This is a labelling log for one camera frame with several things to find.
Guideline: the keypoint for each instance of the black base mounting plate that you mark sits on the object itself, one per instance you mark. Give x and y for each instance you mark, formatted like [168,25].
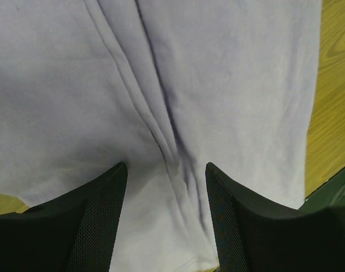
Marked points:
[331,193]

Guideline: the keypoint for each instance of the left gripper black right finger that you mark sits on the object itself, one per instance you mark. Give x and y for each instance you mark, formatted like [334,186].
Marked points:
[253,233]

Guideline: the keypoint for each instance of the purple t shirt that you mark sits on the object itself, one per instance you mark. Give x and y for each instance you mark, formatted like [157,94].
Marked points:
[165,87]

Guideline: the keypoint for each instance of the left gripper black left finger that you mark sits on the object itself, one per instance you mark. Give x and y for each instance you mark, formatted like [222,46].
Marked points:
[73,232]

